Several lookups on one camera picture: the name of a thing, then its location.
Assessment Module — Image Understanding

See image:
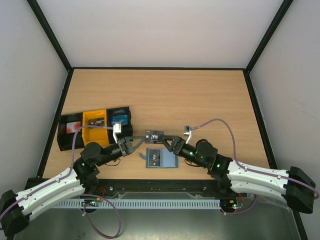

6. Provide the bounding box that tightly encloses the red white card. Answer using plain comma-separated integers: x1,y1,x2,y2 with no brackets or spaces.
65,121,81,134

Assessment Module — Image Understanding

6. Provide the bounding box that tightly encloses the black tray compartment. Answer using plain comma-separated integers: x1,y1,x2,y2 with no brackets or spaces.
57,112,83,152
106,106,133,145

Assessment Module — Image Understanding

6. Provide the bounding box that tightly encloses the black tray right compartment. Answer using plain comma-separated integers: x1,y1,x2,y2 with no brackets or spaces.
106,106,133,145

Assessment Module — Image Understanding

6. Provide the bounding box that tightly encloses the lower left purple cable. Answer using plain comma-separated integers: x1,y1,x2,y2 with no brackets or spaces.
79,193,123,238

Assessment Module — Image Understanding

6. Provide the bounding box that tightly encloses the black aluminium frame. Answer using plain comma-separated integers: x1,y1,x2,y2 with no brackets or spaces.
4,0,309,240

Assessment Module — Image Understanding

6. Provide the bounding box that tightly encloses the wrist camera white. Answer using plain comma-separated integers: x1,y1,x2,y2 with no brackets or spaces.
183,125,192,144
112,122,122,143

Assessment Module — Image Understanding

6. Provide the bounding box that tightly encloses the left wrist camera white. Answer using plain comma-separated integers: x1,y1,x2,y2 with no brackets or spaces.
112,122,122,143

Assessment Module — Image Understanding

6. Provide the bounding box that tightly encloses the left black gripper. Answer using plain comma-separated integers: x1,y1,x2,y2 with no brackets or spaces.
96,136,146,167

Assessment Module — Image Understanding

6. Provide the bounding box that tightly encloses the blue card in tray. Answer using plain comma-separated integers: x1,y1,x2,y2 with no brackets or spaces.
110,114,129,126

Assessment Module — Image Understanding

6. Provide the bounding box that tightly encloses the black tray left compartment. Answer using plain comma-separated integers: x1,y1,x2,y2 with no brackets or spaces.
57,112,83,152

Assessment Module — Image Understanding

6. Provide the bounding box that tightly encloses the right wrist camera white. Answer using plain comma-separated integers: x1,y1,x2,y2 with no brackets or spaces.
183,125,192,144

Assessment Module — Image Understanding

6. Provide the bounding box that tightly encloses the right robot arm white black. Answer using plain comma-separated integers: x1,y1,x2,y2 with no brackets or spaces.
161,135,316,214

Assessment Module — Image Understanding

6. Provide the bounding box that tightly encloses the black vip card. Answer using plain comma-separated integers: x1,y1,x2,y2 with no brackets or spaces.
144,130,164,144
88,117,105,126
146,148,161,168

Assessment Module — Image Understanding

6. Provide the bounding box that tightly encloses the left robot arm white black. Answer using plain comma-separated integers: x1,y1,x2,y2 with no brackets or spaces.
0,136,146,237

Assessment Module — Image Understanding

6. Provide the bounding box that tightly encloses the yellow tray middle compartment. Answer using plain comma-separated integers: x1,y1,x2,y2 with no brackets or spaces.
81,109,109,147

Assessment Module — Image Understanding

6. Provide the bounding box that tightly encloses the light blue slotted cable duct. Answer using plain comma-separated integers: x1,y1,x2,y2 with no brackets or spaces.
54,199,221,210

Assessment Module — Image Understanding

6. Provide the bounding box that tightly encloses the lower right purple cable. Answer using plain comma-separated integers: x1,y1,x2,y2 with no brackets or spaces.
221,194,262,217

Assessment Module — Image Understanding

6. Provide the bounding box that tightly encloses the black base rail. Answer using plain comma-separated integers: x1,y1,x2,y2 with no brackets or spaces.
24,177,253,198

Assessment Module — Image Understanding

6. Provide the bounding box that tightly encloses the black VIP card in tray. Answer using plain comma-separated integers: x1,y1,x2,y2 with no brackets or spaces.
88,117,105,126

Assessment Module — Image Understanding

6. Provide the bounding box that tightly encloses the teal leather card holder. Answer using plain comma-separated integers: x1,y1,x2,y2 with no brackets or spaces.
139,148,179,169

